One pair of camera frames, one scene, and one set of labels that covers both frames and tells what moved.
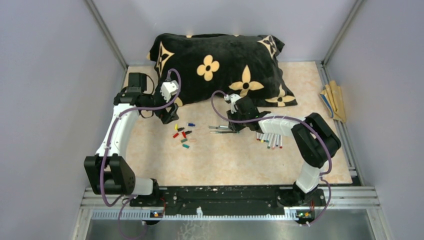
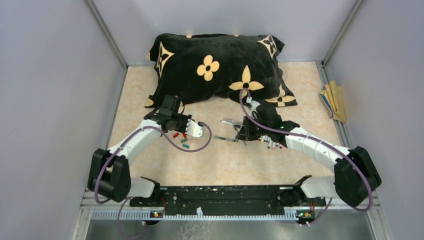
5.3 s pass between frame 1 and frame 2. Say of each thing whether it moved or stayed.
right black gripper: moved
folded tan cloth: stayed
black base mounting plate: stayed
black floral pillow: stayed
